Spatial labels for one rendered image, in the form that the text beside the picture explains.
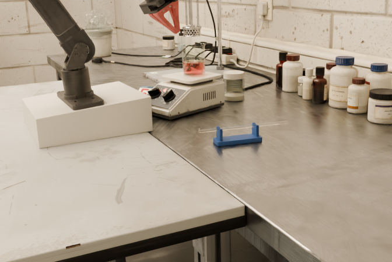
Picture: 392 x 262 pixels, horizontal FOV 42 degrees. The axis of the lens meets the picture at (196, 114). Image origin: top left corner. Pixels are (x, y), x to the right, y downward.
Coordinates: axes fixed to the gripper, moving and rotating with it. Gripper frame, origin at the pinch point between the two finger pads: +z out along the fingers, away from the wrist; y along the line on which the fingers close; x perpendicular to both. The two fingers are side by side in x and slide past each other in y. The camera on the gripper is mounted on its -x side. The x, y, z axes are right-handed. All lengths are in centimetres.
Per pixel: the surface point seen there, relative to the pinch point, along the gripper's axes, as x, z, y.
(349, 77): -27.3, 31.8, -18.0
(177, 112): 10.9, 17.0, -0.3
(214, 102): -0.5, 22.5, 2.7
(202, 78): -0.4, 14.8, 1.9
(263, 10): -53, 24, 42
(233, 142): 12.5, 20.0, -24.5
